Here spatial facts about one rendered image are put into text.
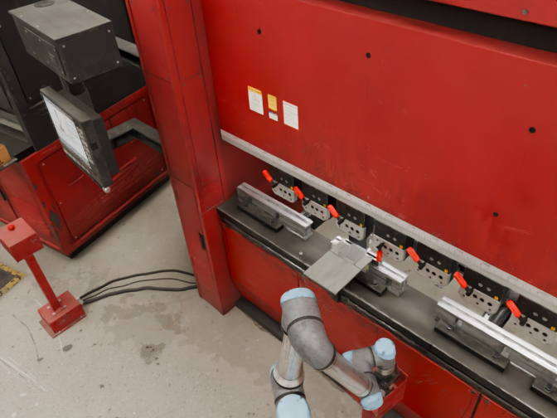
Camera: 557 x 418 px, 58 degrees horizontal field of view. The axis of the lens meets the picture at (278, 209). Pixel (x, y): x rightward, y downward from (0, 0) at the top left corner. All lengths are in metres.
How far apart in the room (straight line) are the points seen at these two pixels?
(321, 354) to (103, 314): 2.30
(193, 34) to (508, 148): 1.39
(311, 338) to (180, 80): 1.32
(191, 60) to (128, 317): 1.86
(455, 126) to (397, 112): 0.21
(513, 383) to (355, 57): 1.34
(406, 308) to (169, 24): 1.56
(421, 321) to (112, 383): 1.88
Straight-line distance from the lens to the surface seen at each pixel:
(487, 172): 1.71
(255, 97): 2.26
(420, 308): 2.31
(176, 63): 2.32
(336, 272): 2.24
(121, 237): 4.13
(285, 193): 2.43
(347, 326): 2.54
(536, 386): 2.18
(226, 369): 3.17
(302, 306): 1.59
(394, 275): 2.29
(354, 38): 1.78
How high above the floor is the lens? 2.66
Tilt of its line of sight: 41 degrees down
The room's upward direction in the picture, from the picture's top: 5 degrees counter-clockwise
